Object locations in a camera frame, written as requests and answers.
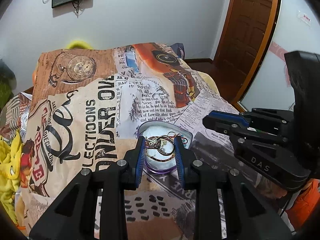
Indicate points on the brown wooden door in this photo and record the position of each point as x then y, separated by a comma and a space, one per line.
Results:
247, 30

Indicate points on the person's right forearm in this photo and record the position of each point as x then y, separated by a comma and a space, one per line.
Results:
305, 205

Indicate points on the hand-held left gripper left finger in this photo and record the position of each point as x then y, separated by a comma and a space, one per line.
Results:
140, 160

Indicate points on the printed newspaper pattern blanket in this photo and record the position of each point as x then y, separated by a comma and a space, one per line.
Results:
100, 105

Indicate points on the white sliding wardrobe door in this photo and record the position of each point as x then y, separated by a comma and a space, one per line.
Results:
292, 37

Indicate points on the yellow cloth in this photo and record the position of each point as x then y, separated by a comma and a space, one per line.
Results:
10, 170

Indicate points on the heart-shaped purple tin box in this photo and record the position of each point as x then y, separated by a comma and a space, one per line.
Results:
155, 130

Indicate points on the dark blue bag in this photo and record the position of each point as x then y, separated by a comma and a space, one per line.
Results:
180, 48

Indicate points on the grey orange striped cloth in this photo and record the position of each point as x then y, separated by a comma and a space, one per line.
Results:
15, 110

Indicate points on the jewelry pile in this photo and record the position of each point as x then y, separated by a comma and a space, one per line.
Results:
155, 142

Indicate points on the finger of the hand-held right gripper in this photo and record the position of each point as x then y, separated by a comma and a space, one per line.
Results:
225, 116
215, 123

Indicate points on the white paper sticker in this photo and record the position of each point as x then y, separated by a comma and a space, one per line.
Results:
303, 18

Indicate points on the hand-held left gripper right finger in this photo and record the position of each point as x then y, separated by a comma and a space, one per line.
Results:
178, 160

